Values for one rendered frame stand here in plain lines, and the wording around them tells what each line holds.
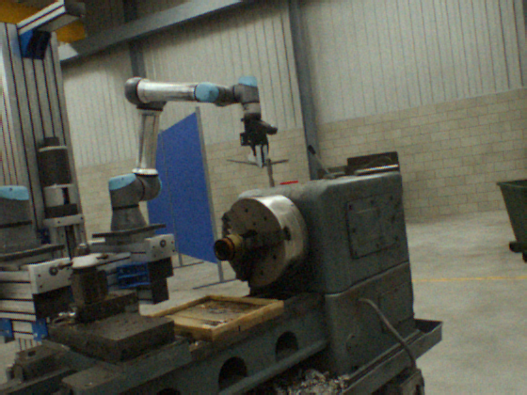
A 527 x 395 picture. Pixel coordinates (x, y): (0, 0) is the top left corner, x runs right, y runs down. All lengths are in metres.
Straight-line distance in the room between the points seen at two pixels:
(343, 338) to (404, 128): 10.02
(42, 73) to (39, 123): 0.21
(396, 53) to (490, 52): 1.93
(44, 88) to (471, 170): 10.06
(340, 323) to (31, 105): 1.46
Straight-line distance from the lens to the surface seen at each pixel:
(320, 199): 1.74
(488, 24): 11.79
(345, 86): 12.16
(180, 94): 2.02
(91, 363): 1.37
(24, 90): 2.23
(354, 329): 1.90
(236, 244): 1.66
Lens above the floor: 1.29
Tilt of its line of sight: 3 degrees down
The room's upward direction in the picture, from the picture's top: 8 degrees counter-clockwise
